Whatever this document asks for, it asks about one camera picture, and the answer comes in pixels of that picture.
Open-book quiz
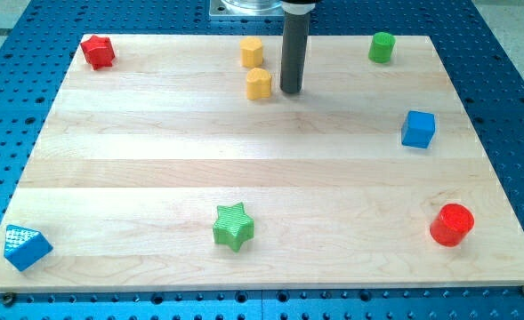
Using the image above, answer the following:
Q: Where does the blue triangle block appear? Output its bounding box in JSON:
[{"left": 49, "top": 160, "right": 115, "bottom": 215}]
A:
[{"left": 4, "top": 225, "right": 53, "bottom": 272}]

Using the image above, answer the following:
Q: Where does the red cylinder block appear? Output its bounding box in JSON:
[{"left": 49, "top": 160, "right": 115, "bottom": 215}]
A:
[{"left": 430, "top": 204, "right": 475, "bottom": 247}]

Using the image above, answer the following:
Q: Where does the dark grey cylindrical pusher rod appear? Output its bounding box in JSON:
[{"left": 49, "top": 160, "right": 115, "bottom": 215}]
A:
[{"left": 280, "top": 12, "right": 310, "bottom": 94}]

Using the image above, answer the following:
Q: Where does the blue cube block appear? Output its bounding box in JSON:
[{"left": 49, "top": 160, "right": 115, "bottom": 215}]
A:
[{"left": 401, "top": 110, "right": 436, "bottom": 148}]

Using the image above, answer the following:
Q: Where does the green cylinder block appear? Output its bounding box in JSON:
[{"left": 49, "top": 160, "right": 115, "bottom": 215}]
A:
[{"left": 368, "top": 32, "right": 396, "bottom": 63}]

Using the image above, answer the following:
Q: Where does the red star block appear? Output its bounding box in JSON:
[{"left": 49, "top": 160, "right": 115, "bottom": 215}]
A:
[{"left": 80, "top": 35, "right": 116, "bottom": 70}]

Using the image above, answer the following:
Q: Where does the left board clamp screw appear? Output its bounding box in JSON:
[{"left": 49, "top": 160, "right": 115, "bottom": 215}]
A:
[{"left": 0, "top": 292, "right": 16, "bottom": 307}]

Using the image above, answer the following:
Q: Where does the yellow heart block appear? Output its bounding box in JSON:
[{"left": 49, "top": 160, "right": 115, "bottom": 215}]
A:
[{"left": 246, "top": 68, "right": 272, "bottom": 100}]

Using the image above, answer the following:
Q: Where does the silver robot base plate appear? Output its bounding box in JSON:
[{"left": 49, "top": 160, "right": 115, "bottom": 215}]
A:
[{"left": 208, "top": 0, "right": 283, "bottom": 18}]

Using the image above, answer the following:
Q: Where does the yellow hexagon block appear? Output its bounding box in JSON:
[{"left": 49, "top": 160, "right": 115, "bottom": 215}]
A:
[{"left": 239, "top": 36, "right": 263, "bottom": 68}]

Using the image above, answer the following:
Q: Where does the green star block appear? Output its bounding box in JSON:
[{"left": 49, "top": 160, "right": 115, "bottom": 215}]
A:
[{"left": 213, "top": 203, "right": 254, "bottom": 252}]

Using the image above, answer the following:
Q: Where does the white collar robot arm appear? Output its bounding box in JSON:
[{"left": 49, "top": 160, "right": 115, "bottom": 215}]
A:
[{"left": 281, "top": 0, "right": 320, "bottom": 15}]

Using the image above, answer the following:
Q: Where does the light wooden board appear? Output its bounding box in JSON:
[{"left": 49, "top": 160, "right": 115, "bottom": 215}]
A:
[{"left": 0, "top": 35, "right": 524, "bottom": 292}]

